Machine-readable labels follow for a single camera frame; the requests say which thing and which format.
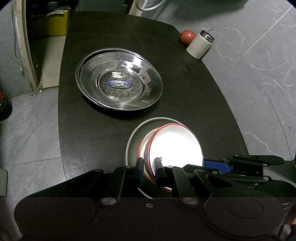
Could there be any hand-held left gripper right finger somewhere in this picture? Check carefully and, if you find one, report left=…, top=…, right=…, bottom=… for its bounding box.
left=155, top=158, right=278, bottom=207

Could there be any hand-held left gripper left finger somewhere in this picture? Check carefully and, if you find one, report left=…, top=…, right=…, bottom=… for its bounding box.
left=30, top=158, right=144, bottom=207

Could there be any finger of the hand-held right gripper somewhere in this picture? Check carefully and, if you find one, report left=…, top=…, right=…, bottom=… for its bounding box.
left=183, top=164, right=271, bottom=184
left=203, top=155, right=285, bottom=174

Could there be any stainless steel bowl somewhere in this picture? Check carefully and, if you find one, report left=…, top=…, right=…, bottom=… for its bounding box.
left=125, top=117, right=205, bottom=200

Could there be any large white ceramic bowl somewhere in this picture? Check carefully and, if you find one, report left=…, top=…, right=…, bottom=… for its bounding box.
left=137, top=127, right=162, bottom=186

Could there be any small white ceramic bowl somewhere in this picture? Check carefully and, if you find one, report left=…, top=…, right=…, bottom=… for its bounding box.
left=143, top=123, right=204, bottom=193

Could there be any stainless steel plate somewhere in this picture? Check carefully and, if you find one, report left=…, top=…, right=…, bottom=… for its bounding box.
left=75, top=47, right=148, bottom=109
left=79, top=51, right=164, bottom=111

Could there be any white flask with steel rim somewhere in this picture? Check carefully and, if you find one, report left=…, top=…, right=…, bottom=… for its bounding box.
left=186, top=30, right=215, bottom=59

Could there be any red ball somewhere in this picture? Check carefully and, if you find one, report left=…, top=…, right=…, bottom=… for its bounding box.
left=180, top=30, right=196, bottom=46

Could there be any red and black object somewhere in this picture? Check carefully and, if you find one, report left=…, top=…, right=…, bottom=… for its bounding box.
left=0, top=91, right=13, bottom=120

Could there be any cream wooden board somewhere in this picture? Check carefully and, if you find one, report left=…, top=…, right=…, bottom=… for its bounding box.
left=128, top=0, right=139, bottom=15

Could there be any yellow box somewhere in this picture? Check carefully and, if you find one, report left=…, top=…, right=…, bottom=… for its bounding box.
left=31, top=7, right=71, bottom=37

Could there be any white flexible hose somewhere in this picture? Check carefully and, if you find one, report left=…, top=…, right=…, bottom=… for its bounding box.
left=135, top=0, right=167, bottom=11

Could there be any cream door frame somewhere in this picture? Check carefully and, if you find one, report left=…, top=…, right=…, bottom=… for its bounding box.
left=15, top=0, right=41, bottom=92

